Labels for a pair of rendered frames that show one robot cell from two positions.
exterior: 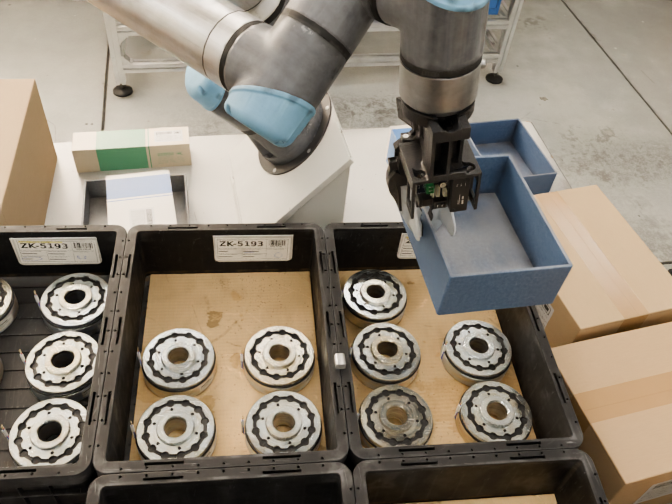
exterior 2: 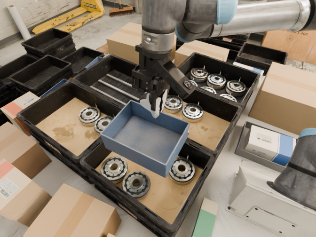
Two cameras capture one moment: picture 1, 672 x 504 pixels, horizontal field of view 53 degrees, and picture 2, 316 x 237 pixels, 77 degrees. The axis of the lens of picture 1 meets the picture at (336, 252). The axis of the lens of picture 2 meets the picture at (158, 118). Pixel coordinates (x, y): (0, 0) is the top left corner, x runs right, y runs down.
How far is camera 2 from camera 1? 96 cm
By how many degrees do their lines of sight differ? 76
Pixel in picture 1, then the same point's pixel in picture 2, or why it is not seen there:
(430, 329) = (157, 182)
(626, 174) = not seen: outside the picture
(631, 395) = (74, 219)
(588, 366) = (96, 216)
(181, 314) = (210, 122)
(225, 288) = (215, 137)
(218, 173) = not seen: hidden behind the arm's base
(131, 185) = (287, 143)
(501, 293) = (118, 122)
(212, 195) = not seen: hidden behind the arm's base
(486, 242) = (144, 148)
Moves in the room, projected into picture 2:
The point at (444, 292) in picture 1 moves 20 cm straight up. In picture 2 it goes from (131, 106) to (123, 48)
